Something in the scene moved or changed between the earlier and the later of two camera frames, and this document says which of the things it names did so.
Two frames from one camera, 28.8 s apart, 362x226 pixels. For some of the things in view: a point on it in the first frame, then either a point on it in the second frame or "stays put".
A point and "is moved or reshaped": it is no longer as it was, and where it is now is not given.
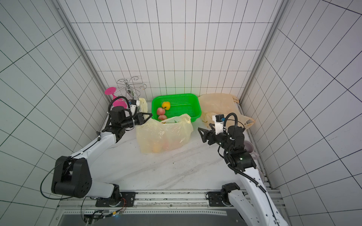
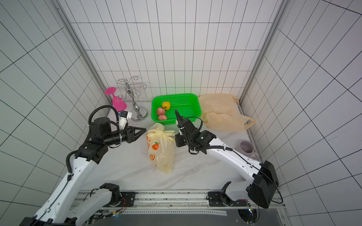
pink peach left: (160, 111) stays put
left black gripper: (140, 117) → (131, 133)
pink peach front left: (162, 117) stays put
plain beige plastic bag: (212, 104) stays put
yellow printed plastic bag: (154, 136) is moved or reshaped
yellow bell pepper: (167, 105) stays put
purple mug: (250, 148) stays put
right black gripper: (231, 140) → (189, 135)
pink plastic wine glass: (117, 102) stays put
